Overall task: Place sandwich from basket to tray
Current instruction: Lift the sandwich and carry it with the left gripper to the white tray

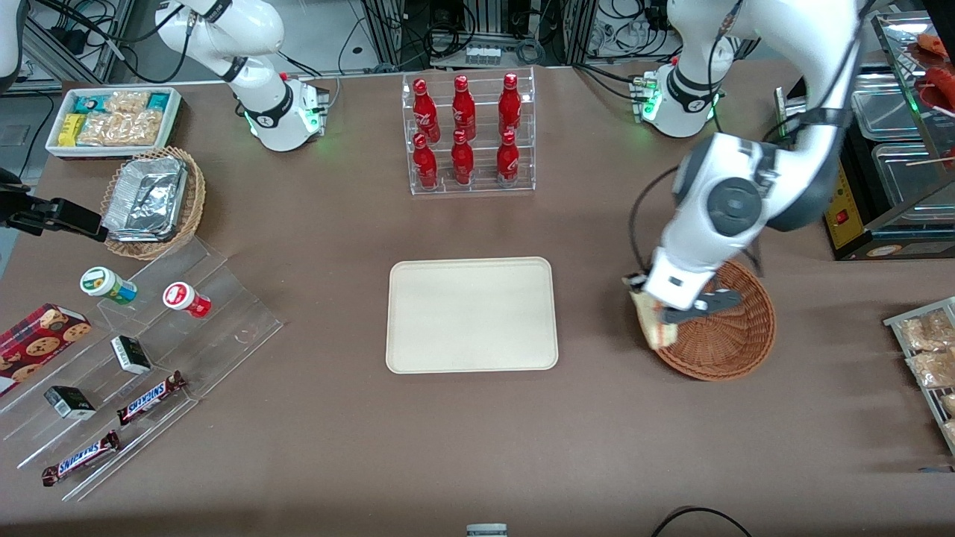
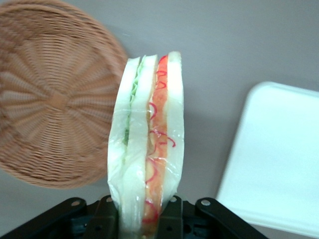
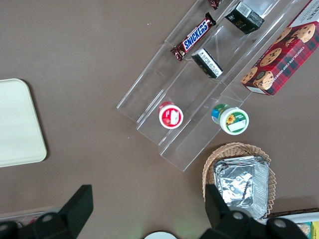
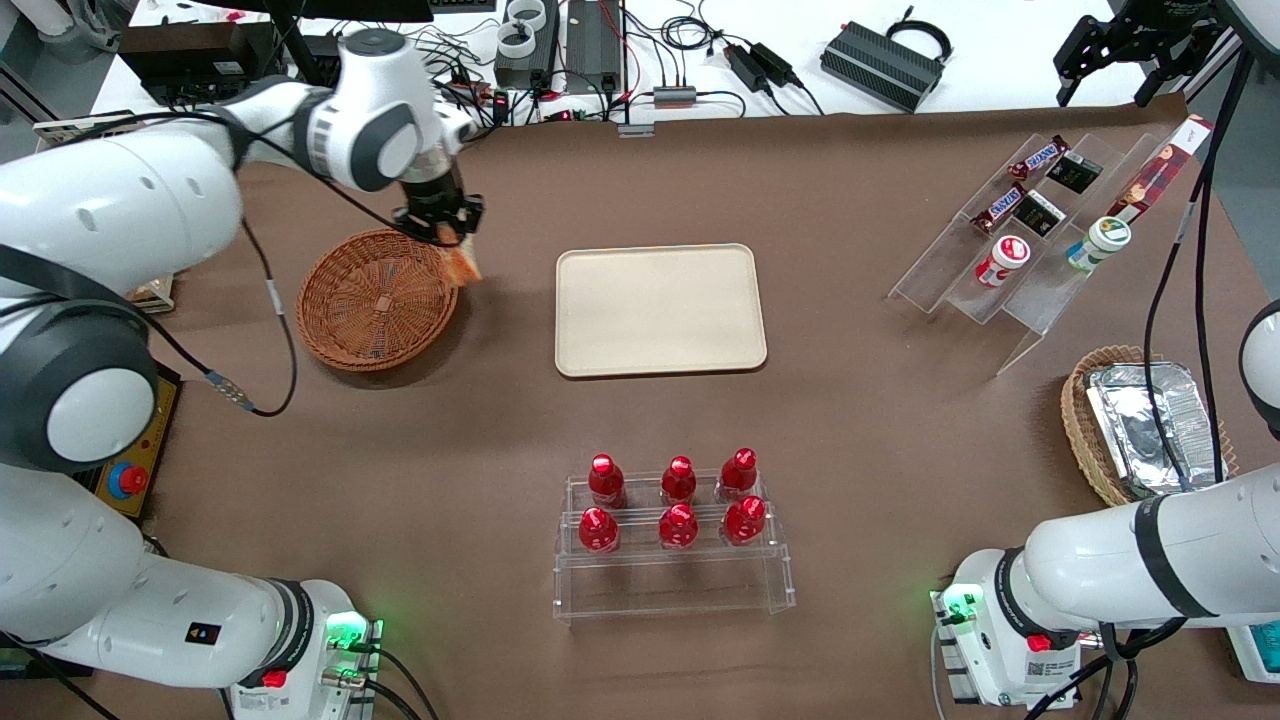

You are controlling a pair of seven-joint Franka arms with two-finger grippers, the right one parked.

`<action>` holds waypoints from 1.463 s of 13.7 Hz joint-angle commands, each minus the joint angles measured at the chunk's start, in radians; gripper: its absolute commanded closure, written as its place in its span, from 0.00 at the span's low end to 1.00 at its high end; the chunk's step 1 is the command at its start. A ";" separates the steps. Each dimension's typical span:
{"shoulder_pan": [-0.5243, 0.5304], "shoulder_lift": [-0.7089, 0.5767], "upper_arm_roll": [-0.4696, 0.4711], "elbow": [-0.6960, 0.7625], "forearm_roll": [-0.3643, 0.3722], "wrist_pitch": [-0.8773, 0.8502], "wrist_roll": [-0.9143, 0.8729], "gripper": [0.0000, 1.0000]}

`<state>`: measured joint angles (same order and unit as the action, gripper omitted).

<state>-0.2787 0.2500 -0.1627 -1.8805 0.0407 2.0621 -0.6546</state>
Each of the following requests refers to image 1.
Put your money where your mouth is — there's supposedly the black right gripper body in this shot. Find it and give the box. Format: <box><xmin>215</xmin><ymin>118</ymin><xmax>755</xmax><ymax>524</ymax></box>
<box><xmin>0</xmin><ymin>168</ymin><xmax>35</xmax><ymax>232</ymax></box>

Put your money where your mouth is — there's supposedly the triangle sandwich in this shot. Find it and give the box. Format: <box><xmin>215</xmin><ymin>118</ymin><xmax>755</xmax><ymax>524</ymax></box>
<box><xmin>630</xmin><ymin>290</ymin><xmax>679</xmax><ymax>352</ymax></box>

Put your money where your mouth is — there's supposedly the round brown wicker basket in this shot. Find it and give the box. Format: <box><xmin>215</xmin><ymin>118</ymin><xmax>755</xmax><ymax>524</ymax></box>
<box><xmin>648</xmin><ymin>259</ymin><xmax>777</xmax><ymax>382</ymax></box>

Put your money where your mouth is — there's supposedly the light wicker basket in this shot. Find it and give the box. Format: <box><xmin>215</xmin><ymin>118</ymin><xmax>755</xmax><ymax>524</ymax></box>
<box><xmin>100</xmin><ymin>146</ymin><xmax>207</xmax><ymax>261</ymax></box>

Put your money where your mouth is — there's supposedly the cream rectangular tray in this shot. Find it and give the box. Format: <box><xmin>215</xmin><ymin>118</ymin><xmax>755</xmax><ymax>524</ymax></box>
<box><xmin>385</xmin><ymin>257</ymin><xmax>560</xmax><ymax>374</ymax></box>

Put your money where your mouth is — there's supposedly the tray of packaged snacks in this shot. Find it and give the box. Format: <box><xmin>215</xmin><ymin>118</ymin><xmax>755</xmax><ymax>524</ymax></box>
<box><xmin>883</xmin><ymin>296</ymin><xmax>955</xmax><ymax>456</ymax></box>

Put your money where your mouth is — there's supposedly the white snack bin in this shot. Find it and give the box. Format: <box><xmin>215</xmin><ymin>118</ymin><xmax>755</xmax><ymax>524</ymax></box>
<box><xmin>45</xmin><ymin>87</ymin><xmax>183</xmax><ymax>162</ymax></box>

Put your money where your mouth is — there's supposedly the green lidded white cup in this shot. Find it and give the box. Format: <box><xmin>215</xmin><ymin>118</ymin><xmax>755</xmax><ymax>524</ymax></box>
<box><xmin>79</xmin><ymin>266</ymin><xmax>139</xmax><ymax>306</ymax></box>

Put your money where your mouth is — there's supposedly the stack of foil trays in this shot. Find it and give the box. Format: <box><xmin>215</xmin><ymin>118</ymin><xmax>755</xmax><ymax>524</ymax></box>
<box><xmin>102</xmin><ymin>156</ymin><xmax>190</xmax><ymax>244</ymax></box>

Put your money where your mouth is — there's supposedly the yellow snack pack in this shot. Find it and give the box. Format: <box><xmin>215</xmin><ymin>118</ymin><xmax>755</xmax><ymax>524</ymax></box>
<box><xmin>57</xmin><ymin>113</ymin><xmax>87</xmax><ymax>148</ymax></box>

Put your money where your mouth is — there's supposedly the clear bag of puffed snacks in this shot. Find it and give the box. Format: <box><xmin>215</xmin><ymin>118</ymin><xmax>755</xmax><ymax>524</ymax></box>
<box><xmin>76</xmin><ymin>90</ymin><xmax>166</xmax><ymax>147</ymax></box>

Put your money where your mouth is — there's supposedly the red plaid cookie box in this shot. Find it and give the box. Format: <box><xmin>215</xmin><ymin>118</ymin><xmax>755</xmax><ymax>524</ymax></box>
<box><xmin>0</xmin><ymin>303</ymin><xmax>93</xmax><ymax>397</ymax></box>

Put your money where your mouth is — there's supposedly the red lidded white cup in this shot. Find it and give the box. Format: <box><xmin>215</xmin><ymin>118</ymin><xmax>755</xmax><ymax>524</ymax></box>
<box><xmin>162</xmin><ymin>281</ymin><xmax>213</xmax><ymax>320</ymax></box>

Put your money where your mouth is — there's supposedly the small black white box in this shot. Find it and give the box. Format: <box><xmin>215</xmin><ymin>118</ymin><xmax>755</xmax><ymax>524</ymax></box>
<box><xmin>110</xmin><ymin>335</ymin><xmax>153</xmax><ymax>376</ymax></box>
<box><xmin>43</xmin><ymin>385</ymin><xmax>97</xmax><ymax>421</ymax></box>

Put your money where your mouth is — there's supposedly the black glass food warmer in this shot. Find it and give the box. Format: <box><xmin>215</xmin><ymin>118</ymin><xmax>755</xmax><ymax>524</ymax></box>
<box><xmin>824</xmin><ymin>10</ymin><xmax>955</xmax><ymax>262</ymax></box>

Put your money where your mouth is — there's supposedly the red cola bottle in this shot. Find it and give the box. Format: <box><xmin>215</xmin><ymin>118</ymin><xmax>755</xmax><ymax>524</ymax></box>
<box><xmin>412</xmin><ymin>78</ymin><xmax>442</xmax><ymax>143</ymax></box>
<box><xmin>451</xmin><ymin>74</ymin><xmax>478</xmax><ymax>140</ymax></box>
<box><xmin>495</xmin><ymin>130</ymin><xmax>521</xmax><ymax>184</ymax></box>
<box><xmin>412</xmin><ymin>134</ymin><xmax>439</xmax><ymax>190</ymax></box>
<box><xmin>450</xmin><ymin>130</ymin><xmax>476</xmax><ymax>186</ymax></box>
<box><xmin>498</xmin><ymin>72</ymin><xmax>522</xmax><ymax>136</ymax></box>

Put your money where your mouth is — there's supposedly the clear acrylic stepped display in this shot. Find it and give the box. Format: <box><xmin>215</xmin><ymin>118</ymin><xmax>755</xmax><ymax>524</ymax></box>
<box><xmin>0</xmin><ymin>236</ymin><xmax>285</xmax><ymax>503</ymax></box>

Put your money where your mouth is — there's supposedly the clear acrylic bottle rack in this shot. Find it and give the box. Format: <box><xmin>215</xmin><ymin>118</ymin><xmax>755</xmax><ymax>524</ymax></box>
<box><xmin>401</xmin><ymin>66</ymin><xmax>537</xmax><ymax>197</ymax></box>

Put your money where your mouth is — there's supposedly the brown snickers bar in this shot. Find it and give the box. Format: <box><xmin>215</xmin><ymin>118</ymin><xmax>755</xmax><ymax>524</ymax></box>
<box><xmin>40</xmin><ymin>430</ymin><xmax>122</xmax><ymax>488</ymax></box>
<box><xmin>116</xmin><ymin>370</ymin><xmax>188</xmax><ymax>427</ymax></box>

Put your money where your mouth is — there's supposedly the steel food pan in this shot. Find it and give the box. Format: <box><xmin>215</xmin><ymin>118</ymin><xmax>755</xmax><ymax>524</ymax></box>
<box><xmin>850</xmin><ymin>71</ymin><xmax>920</xmax><ymax>143</ymax></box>
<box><xmin>871</xmin><ymin>142</ymin><xmax>955</xmax><ymax>207</ymax></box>

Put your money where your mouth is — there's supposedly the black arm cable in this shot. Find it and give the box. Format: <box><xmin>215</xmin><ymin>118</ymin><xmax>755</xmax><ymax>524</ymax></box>
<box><xmin>628</xmin><ymin>165</ymin><xmax>763</xmax><ymax>281</ymax></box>

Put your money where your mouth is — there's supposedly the black cable loop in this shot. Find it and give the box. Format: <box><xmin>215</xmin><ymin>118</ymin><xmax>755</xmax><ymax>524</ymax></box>
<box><xmin>650</xmin><ymin>506</ymin><xmax>755</xmax><ymax>537</ymax></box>

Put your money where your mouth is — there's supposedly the aluminium frame with cables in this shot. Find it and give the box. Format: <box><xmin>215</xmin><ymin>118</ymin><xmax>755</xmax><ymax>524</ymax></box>
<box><xmin>339</xmin><ymin>0</ymin><xmax>676</xmax><ymax>74</ymax></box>

